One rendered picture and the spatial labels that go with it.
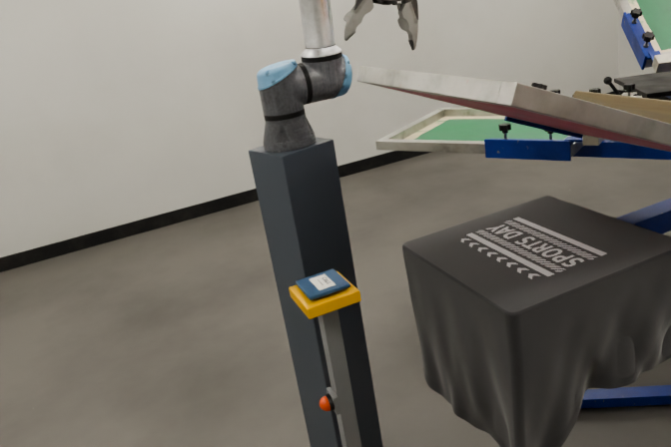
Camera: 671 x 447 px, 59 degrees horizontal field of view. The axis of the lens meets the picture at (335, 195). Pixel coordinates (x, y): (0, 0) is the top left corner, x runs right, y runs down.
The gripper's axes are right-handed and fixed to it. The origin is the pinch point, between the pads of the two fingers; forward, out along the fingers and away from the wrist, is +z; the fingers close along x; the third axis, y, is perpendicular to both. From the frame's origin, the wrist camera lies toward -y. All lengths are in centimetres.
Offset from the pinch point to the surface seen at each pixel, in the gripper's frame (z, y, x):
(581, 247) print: 39, -9, -53
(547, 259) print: 42, -8, -44
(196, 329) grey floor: 151, 192, -9
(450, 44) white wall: -30, 381, -267
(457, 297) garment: 52, -3, -25
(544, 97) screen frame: 5.8, -28.8, -16.0
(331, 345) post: 69, 11, -2
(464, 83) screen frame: 5.1, -15.0, -9.8
